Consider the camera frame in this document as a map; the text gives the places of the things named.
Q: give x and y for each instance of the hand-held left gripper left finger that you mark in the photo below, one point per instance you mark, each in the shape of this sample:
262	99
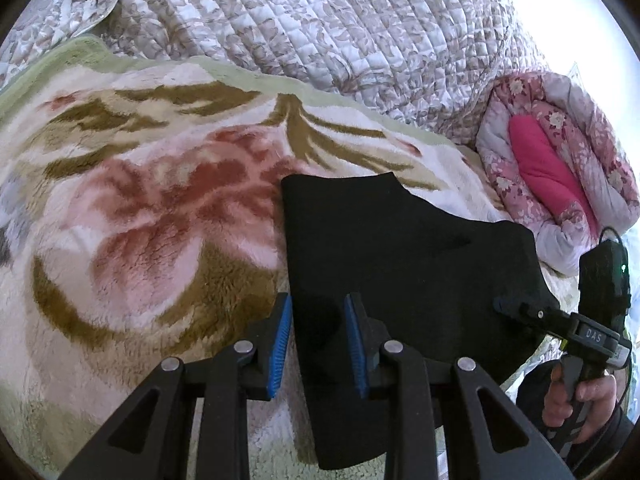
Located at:
280	345

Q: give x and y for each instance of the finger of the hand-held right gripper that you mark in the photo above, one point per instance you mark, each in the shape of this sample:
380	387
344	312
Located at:
530	314

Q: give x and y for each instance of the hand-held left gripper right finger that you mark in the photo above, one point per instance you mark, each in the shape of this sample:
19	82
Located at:
356	345

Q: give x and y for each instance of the black pants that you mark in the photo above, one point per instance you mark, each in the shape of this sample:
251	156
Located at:
400	250

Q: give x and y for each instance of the person's right hand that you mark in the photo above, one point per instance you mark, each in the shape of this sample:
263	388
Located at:
597	395

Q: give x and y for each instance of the pink floral quilt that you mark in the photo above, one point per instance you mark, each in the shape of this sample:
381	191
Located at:
500	170

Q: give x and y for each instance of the fleece floral blanket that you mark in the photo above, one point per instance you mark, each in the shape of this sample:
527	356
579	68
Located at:
150	200

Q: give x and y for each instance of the grey quilted floral blanket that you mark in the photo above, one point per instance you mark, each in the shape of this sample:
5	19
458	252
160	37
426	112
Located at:
325	25

